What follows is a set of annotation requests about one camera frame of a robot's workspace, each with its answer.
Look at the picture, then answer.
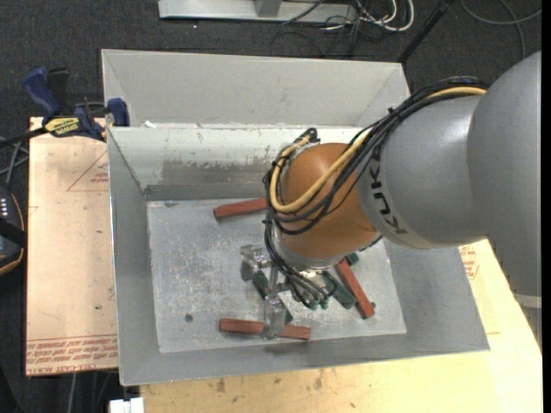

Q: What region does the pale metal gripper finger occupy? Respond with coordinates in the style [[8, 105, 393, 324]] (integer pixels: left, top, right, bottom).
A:
[[262, 293, 288, 341], [239, 243, 270, 282]]

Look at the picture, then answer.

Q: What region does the grey metal bin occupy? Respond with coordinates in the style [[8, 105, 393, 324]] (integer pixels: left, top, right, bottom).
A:
[[101, 48, 491, 387]]

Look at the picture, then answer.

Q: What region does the brown cardboard board red print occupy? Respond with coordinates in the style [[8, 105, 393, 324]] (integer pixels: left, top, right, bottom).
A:
[[24, 116, 503, 378]]

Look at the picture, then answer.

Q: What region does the red-brown flat block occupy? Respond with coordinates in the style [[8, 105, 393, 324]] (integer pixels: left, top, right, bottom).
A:
[[335, 257, 376, 320], [219, 317, 313, 342], [213, 197, 270, 221]]

